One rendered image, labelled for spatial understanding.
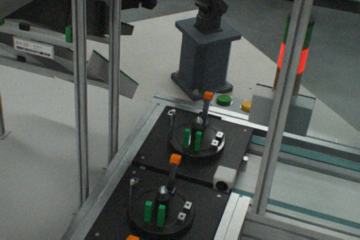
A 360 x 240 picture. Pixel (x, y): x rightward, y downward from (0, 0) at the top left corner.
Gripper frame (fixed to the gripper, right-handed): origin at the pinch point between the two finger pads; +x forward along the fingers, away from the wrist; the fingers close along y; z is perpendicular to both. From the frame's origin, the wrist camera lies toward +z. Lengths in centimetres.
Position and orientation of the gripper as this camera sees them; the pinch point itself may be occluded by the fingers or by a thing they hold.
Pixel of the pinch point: (108, 0)
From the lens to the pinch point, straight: 142.5
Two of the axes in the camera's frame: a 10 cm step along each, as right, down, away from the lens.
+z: -1.2, -6.8, -7.3
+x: -5.5, 6.5, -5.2
